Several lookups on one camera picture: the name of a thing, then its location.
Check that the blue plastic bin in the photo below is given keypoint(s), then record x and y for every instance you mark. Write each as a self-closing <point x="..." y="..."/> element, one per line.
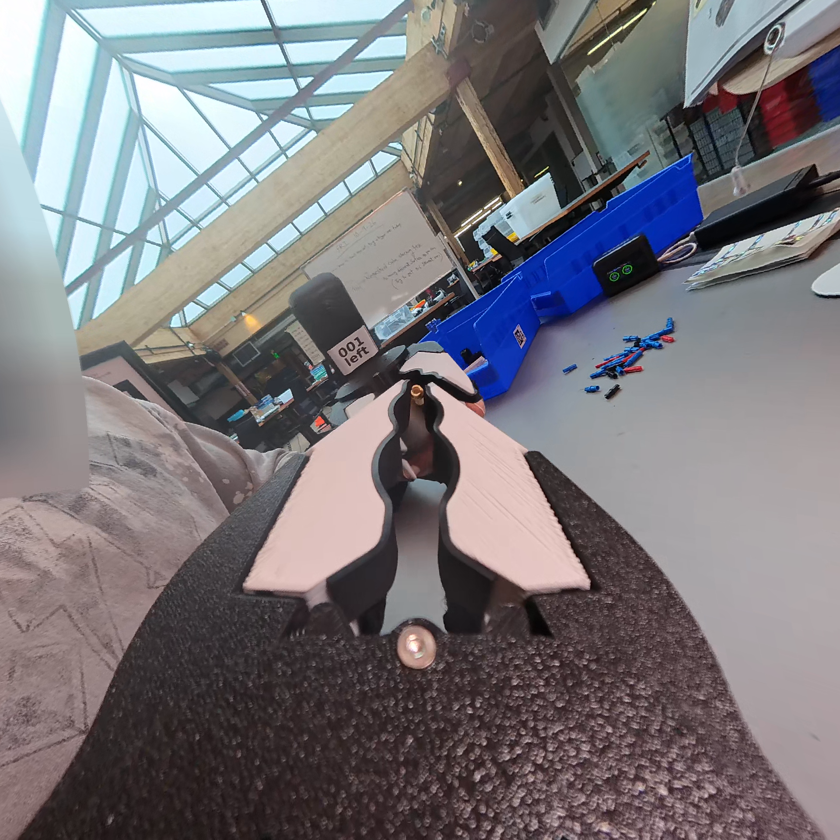
<point x="558" y="275"/>

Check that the folded sticker leaflet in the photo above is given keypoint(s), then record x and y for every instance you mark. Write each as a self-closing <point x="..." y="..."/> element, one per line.
<point x="761" y="253"/>

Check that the person's left hand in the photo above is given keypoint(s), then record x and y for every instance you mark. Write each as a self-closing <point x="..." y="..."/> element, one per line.
<point x="425" y="459"/>

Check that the wooden support post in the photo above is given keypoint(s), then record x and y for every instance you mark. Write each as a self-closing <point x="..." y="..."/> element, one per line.
<point x="485" y="138"/>

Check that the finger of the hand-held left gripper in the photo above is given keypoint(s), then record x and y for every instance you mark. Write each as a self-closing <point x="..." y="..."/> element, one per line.
<point x="439" y="369"/>

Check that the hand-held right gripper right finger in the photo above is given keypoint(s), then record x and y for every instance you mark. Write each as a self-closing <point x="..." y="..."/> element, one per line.
<point x="505" y="518"/>

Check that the small tan brick pin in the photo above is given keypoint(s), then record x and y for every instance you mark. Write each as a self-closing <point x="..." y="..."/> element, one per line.
<point x="417" y="395"/>

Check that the black flat box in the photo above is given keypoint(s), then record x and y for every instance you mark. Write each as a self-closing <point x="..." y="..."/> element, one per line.
<point x="754" y="210"/>

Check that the pile of small brick pins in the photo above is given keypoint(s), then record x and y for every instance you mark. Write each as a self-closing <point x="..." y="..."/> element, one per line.
<point x="640" y="344"/>

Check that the whiteboard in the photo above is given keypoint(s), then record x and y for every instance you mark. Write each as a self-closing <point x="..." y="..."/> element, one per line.
<point x="394" y="256"/>

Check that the clear plastic storage box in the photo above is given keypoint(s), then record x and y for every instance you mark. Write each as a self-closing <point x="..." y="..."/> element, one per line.
<point x="531" y="203"/>

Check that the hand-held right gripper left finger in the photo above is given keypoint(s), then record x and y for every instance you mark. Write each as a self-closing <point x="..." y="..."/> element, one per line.
<point x="315" y="525"/>

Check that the person's left forearm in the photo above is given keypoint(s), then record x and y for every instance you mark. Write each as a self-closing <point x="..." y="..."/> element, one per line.
<point x="184" y="453"/>

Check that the wooden roof beam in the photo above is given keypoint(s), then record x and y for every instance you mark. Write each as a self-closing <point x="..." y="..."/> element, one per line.
<point x="295" y="190"/>

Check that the black device with green lights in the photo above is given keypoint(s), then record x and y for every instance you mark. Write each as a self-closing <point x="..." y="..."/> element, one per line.
<point x="623" y="259"/>

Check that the grey desk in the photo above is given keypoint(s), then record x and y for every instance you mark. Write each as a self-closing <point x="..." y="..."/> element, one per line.
<point x="689" y="492"/>

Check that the person's patterned clothing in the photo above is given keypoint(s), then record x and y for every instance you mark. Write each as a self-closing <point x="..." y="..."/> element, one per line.
<point x="65" y="590"/>

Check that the red blue storage drawer racks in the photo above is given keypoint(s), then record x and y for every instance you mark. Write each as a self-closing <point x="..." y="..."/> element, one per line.
<point x="781" y="111"/>

